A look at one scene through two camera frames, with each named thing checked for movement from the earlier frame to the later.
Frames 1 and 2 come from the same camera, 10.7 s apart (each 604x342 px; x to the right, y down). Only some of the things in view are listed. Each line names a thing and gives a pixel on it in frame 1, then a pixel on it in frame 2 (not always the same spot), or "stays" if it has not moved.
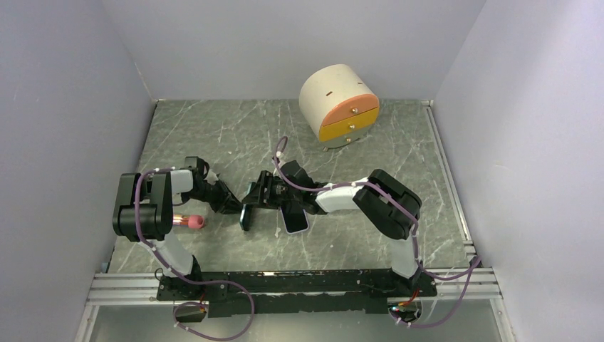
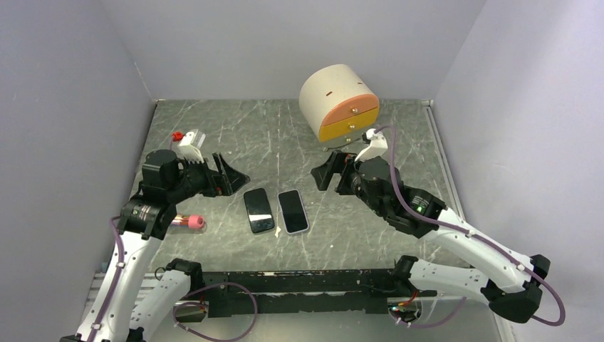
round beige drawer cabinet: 337,106 stays
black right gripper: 258,197 to 339,162
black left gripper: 227,202 to 231,179
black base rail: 238,293 stays
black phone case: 246,217 to 258,211
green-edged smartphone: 245,218 to 258,210
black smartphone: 294,219 stays
